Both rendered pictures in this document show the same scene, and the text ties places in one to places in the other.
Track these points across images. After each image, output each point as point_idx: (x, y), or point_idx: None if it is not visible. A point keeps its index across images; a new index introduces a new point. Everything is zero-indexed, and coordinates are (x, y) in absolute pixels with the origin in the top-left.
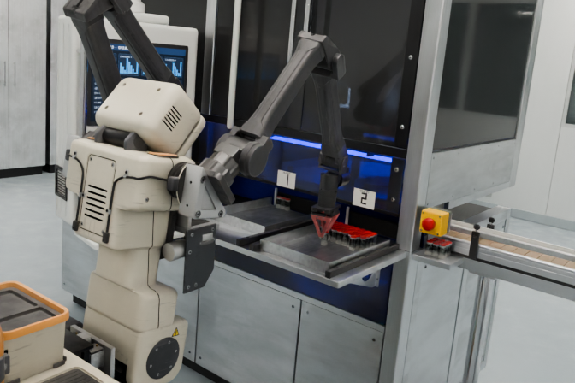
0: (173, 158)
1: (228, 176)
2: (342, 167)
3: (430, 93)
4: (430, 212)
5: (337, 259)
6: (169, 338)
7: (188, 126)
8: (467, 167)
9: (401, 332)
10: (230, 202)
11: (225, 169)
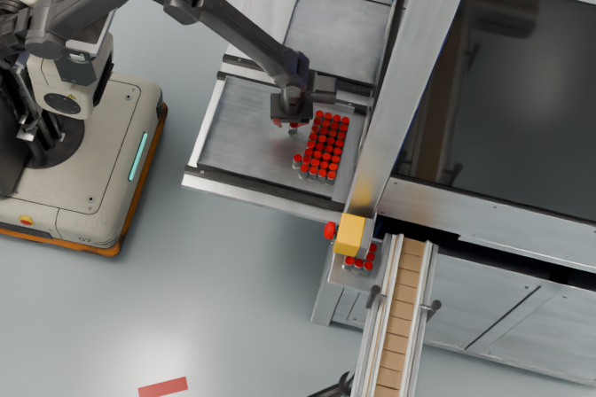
0: None
1: (4, 47)
2: (287, 92)
3: (373, 121)
4: (340, 224)
5: (212, 166)
6: (64, 97)
7: None
8: (535, 230)
9: (330, 267)
10: (3, 67)
11: (0, 41)
